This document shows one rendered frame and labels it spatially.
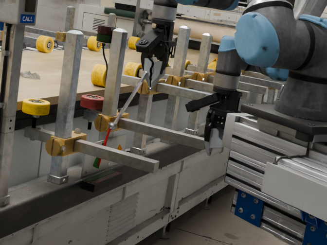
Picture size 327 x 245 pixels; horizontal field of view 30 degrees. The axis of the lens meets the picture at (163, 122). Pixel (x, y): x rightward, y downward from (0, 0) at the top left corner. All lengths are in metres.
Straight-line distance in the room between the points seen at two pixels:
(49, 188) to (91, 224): 0.86
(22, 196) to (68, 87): 0.32
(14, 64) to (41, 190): 0.39
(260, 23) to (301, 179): 0.34
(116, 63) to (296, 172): 0.80
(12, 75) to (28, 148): 0.54
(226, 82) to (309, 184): 0.59
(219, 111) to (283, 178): 0.53
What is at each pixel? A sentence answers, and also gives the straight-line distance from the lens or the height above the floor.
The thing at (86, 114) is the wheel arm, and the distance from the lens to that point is 2.03.
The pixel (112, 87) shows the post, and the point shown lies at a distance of 1.92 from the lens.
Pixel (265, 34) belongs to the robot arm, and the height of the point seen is 1.22.
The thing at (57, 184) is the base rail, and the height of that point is 0.70.
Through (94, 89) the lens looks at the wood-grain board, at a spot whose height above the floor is 0.90.
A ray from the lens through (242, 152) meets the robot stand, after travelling 1.57.
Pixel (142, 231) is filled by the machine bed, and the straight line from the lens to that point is 2.98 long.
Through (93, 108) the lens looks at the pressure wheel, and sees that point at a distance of 1.99.
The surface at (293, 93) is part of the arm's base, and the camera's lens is 1.46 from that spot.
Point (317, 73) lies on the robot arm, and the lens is 1.45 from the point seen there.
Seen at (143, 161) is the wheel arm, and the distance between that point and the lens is 1.66.
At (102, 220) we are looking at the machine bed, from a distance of 2.64.
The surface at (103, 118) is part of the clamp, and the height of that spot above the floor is 0.87.
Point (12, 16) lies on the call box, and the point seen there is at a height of 1.17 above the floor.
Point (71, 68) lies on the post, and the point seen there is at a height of 1.04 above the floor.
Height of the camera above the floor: 1.27
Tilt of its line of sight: 12 degrees down
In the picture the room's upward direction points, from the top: 9 degrees clockwise
